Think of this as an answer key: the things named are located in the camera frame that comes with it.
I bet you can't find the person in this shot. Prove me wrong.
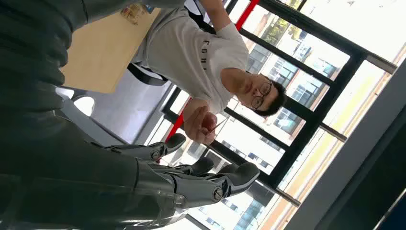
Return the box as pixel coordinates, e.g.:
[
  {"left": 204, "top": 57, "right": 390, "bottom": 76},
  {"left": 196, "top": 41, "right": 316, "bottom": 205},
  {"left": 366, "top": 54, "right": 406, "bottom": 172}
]
[{"left": 131, "top": 0, "right": 288, "bottom": 146}]

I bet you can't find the red bar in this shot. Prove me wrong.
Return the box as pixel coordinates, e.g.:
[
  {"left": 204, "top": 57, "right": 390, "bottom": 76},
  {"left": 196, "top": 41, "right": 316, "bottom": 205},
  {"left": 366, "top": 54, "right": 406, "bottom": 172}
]
[{"left": 165, "top": 0, "right": 261, "bottom": 143}]

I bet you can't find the black window frame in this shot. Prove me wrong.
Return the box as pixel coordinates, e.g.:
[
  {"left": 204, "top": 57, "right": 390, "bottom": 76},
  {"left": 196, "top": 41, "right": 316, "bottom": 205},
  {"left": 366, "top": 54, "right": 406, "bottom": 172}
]
[{"left": 160, "top": 0, "right": 397, "bottom": 207}]

